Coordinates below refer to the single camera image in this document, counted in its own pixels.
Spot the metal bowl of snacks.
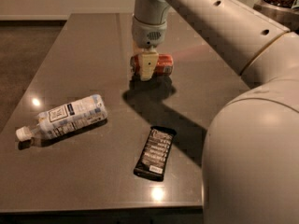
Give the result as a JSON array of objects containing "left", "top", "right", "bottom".
[{"left": 253, "top": 0, "right": 299, "bottom": 33}]

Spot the clear plastic water bottle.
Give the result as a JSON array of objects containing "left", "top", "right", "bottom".
[{"left": 16, "top": 94, "right": 107, "bottom": 142}]

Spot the red coke can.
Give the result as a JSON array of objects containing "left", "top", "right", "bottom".
[{"left": 130, "top": 54, "right": 174, "bottom": 77}]

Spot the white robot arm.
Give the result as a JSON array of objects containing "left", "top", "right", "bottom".
[{"left": 132, "top": 0, "right": 299, "bottom": 224}]

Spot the black snack bar wrapper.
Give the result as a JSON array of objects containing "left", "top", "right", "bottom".
[{"left": 134, "top": 126, "right": 177, "bottom": 182}]

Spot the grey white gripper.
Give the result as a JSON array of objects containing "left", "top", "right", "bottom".
[{"left": 132, "top": 16, "right": 167, "bottom": 81}]

